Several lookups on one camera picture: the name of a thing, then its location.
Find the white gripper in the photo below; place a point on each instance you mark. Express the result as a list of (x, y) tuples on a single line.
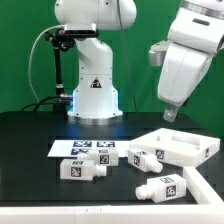
[(182, 70)]

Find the white square tabletop part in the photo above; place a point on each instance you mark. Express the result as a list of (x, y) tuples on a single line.
[(177, 147)]

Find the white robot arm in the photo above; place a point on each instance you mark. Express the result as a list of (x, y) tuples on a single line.
[(195, 37)]

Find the white L-shaped fence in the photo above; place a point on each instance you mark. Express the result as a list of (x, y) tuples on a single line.
[(208, 210)]

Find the white paper with tags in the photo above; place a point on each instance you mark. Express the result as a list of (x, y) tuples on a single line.
[(66, 148)]

